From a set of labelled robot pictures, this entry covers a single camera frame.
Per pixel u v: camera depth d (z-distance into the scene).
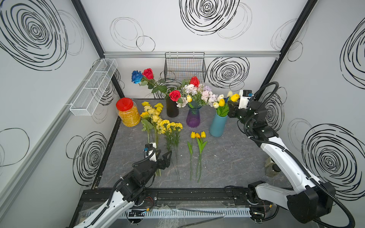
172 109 1.07
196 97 0.87
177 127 1.00
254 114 0.53
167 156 0.70
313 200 0.38
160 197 0.75
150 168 0.58
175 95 0.69
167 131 0.95
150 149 0.64
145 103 1.09
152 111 1.00
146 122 0.99
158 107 1.09
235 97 0.69
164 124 0.94
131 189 0.57
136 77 0.71
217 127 0.91
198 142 0.92
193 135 0.96
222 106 0.77
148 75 0.72
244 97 0.62
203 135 0.96
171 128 0.96
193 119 0.96
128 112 0.94
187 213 0.77
